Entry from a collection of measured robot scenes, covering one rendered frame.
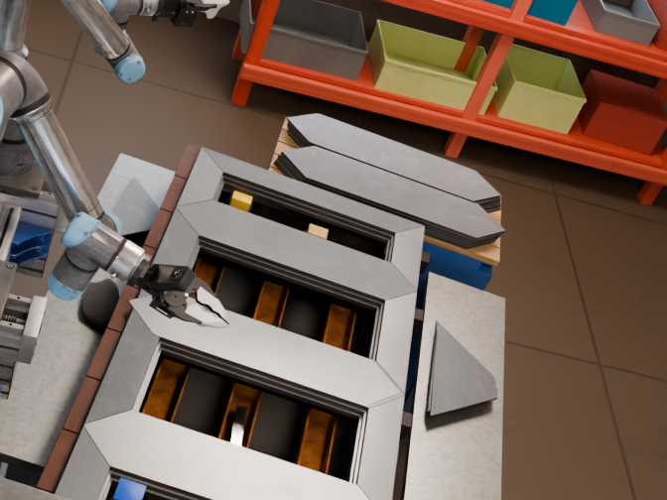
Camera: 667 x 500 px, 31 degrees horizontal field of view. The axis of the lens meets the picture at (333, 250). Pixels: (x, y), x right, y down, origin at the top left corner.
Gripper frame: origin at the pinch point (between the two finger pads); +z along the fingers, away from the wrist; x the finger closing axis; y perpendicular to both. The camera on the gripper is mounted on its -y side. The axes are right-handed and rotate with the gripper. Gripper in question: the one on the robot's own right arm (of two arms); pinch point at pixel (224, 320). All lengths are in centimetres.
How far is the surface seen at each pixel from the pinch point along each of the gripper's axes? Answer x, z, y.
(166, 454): 18, 10, 47
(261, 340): -25, 19, 69
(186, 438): 12, 12, 50
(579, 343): -145, 158, 201
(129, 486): 30.5, 5.3, 37.5
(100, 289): -21, -22, 97
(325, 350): -32, 35, 69
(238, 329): -24, 13, 71
